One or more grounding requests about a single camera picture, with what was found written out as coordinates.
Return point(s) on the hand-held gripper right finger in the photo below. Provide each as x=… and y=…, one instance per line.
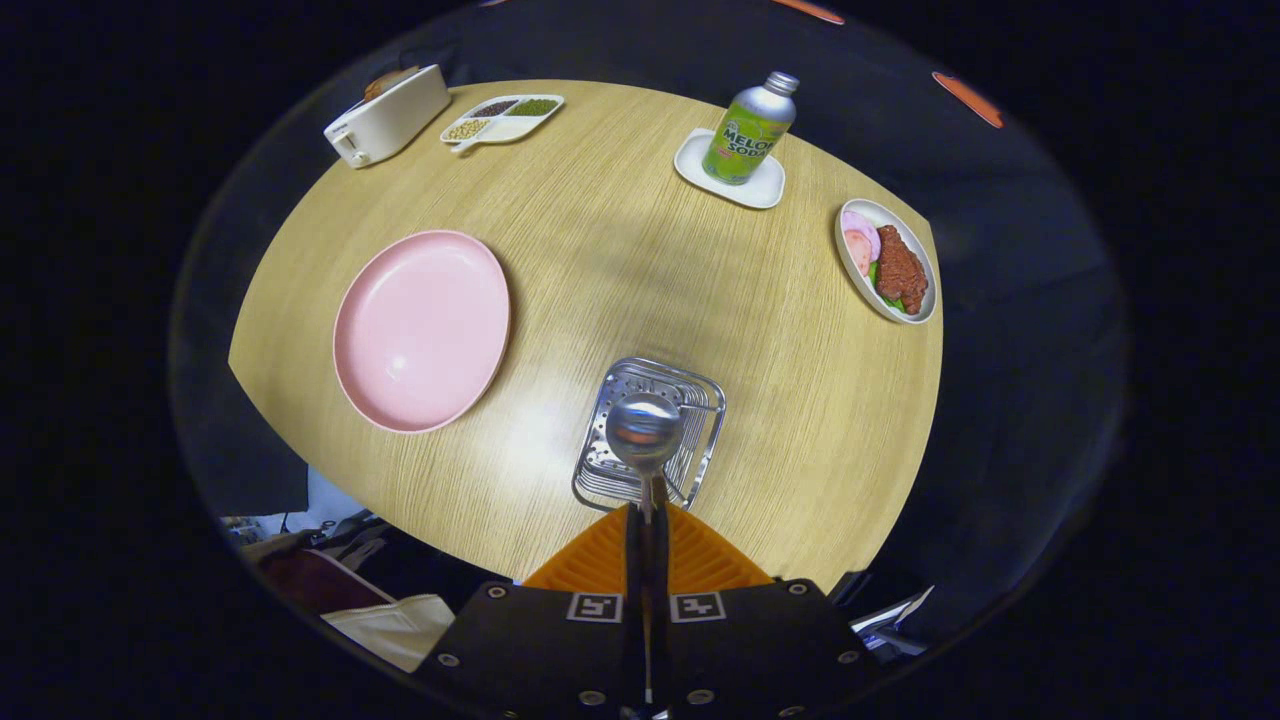
x=661, y=570

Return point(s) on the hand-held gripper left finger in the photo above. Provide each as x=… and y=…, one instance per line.
x=632, y=570

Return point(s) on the beige cloth bag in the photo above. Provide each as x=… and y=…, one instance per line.
x=400, y=630

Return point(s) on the dark red bag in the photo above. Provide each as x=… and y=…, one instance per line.
x=320, y=580

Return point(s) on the pink plate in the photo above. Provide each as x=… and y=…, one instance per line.
x=420, y=330

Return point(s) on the white round food plate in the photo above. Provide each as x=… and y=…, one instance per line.
x=852, y=275

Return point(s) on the green lettuce leaf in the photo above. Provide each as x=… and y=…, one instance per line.
x=880, y=290

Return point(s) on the pink ham slices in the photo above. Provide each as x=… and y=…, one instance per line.
x=858, y=243

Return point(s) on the brown meat piece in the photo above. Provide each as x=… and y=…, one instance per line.
x=900, y=270

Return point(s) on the white square coaster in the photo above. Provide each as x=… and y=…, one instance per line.
x=760, y=190

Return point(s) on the green soda bottle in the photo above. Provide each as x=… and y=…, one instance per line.
x=745, y=135

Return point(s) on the white divided dish with beans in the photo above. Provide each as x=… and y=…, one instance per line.
x=505, y=125

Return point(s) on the white toaster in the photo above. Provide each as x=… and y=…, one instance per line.
x=390, y=120

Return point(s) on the brown toast slice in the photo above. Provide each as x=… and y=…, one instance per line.
x=388, y=82

